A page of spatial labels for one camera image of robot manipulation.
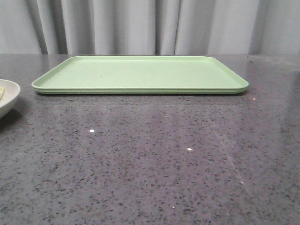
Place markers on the grey pleated curtain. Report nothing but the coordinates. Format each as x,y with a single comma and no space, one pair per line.
148,27

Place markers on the yellow plastic fork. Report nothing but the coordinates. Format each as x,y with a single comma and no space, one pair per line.
2,90

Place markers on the light green plastic tray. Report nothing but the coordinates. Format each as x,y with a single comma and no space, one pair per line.
140,75

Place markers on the cream speckled round plate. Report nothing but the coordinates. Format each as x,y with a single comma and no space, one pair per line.
12,91

